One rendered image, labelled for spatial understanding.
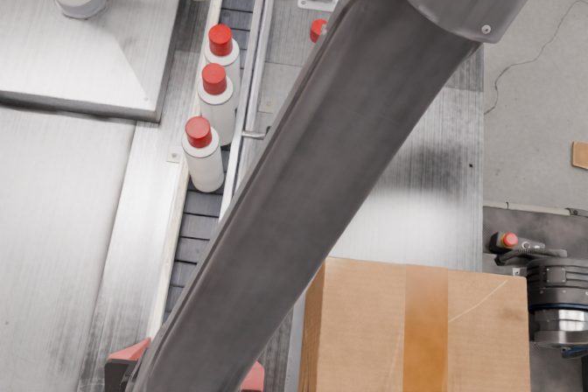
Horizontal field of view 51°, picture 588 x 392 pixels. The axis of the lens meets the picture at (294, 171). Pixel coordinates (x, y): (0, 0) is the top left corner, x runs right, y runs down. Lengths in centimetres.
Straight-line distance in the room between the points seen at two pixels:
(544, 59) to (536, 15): 18
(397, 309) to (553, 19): 184
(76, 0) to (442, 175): 69
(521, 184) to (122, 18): 141
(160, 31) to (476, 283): 69
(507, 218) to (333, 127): 152
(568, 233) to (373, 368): 120
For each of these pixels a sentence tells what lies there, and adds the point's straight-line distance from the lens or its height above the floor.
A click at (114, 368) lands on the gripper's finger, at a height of 125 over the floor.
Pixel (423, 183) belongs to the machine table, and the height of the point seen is 83.
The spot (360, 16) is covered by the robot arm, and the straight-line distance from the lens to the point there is 25.
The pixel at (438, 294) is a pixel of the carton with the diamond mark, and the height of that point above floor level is 112.
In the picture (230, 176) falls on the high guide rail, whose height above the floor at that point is 96.
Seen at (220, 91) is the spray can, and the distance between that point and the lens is 85.
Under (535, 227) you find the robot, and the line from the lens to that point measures 181.
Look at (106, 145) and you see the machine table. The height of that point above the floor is 83.
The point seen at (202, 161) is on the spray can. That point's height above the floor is 103.
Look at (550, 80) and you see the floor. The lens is 231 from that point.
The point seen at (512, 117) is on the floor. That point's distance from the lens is 219.
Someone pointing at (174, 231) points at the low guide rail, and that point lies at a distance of 94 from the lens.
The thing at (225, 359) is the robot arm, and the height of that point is 146.
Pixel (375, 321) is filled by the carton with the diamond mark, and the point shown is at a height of 112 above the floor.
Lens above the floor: 182
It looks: 70 degrees down
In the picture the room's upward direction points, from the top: 11 degrees clockwise
